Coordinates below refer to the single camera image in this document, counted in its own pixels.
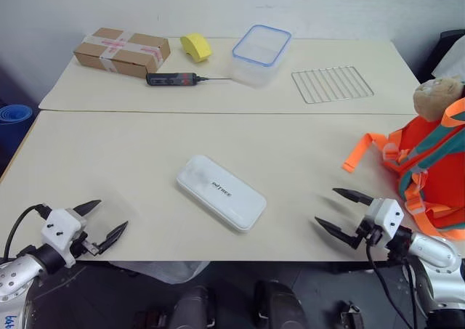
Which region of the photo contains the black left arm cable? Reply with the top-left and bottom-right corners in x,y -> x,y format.
3,204 -> 52,259

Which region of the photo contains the clear container with blue lid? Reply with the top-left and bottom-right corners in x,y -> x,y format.
230,24 -> 293,88

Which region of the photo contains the brown plush toy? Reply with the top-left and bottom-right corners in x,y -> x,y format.
413,75 -> 465,123

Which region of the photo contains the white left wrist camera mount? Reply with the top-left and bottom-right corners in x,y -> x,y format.
41,208 -> 88,269

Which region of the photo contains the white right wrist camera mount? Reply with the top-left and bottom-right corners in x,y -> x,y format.
363,198 -> 405,245

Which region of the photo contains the white plastic case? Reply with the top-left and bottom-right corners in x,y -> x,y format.
176,154 -> 267,233

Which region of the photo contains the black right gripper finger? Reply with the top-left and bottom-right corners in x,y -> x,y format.
332,187 -> 376,206
314,216 -> 363,249

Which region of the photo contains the yellow curved foam block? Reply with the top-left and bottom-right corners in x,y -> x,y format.
180,33 -> 213,65

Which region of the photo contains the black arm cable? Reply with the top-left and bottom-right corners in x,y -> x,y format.
365,234 -> 419,329
3,204 -> 52,259

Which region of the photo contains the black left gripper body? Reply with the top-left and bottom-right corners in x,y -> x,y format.
69,231 -> 101,259

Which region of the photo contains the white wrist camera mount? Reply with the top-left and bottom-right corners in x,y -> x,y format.
363,198 -> 405,245
41,208 -> 88,269

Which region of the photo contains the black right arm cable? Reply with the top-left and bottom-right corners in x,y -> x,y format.
365,234 -> 419,329

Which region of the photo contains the orange backpack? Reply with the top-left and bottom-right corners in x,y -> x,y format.
341,96 -> 465,241

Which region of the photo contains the metal wire rack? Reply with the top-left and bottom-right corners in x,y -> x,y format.
291,65 -> 376,105

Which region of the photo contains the black electric screwdriver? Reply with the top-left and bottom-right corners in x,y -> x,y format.
145,72 -> 234,88

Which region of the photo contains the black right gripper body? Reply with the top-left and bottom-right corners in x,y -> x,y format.
354,218 -> 387,251

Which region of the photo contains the black chair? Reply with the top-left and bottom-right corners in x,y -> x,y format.
417,28 -> 465,85

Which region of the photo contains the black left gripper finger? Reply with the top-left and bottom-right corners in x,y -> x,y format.
73,199 -> 102,219
95,220 -> 129,255

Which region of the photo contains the taped cardboard box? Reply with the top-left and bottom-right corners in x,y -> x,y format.
73,27 -> 171,79

